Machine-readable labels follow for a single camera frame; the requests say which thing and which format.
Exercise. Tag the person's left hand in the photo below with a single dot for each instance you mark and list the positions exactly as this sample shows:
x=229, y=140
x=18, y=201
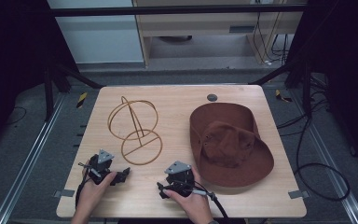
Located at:
x=90, y=196

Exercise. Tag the black metal stand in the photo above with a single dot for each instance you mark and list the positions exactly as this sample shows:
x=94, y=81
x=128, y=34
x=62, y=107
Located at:
x=306, y=90
x=48, y=93

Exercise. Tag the white cabinet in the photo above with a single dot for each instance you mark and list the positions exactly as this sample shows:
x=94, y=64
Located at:
x=99, y=37

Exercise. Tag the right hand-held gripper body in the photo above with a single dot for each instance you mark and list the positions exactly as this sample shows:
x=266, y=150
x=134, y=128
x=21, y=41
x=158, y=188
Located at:
x=180, y=180

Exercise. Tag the black yellow striped tape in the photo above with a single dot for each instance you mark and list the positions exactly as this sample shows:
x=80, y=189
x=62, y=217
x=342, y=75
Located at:
x=281, y=95
x=81, y=100

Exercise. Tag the black horizontal frame bar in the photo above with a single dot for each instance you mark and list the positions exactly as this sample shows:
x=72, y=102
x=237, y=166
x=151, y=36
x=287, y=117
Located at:
x=167, y=10

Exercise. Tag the grey table bracket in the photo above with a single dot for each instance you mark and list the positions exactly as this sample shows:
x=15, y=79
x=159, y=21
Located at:
x=64, y=193
x=298, y=194

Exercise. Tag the grey round table grommet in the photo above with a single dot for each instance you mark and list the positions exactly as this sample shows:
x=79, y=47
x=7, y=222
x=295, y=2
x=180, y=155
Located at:
x=212, y=97

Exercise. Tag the person's right hand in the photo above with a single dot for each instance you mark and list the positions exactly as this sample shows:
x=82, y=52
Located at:
x=195, y=203

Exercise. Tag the brown felt hat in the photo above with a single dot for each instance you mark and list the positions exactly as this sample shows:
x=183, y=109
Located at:
x=230, y=143

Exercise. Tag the aluminium floor rail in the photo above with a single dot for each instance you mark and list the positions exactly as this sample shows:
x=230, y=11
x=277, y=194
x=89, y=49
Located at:
x=28, y=161
x=332, y=174

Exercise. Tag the dark curtain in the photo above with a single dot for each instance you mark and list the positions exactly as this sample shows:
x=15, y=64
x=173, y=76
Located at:
x=348, y=68
x=9, y=62

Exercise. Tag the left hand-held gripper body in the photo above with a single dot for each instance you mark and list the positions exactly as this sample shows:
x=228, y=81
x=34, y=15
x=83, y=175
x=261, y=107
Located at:
x=101, y=169

